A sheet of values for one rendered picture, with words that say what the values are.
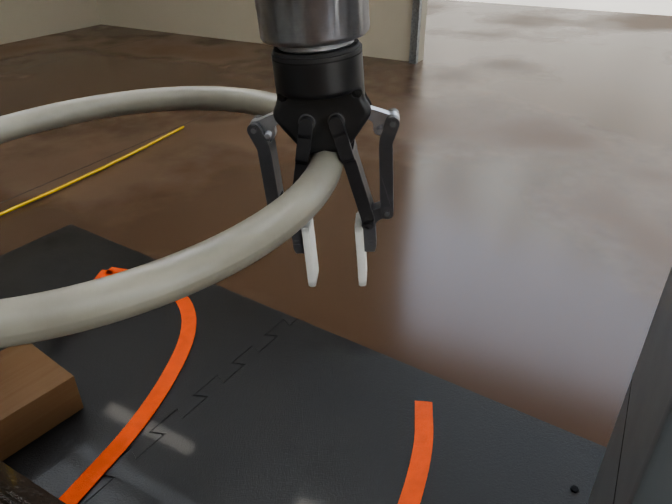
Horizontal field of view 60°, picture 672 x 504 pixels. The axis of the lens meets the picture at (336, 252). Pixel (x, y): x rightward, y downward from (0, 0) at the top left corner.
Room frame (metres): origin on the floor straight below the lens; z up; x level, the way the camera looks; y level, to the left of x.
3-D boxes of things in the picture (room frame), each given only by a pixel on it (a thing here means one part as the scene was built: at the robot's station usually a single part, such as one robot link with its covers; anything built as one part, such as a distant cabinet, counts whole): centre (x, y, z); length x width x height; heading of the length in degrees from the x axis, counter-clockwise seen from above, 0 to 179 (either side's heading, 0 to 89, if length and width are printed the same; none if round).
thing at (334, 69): (0.49, 0.01, 0.99); 0.08 x 0.07 x 0.09; 85
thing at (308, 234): (0.50, 0.03, 0.84); 0.03 x 0.01 x 0.07; 175
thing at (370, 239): (0.49, -0.04, 0.87); 0.03 x 0.01 x 0.05; 85
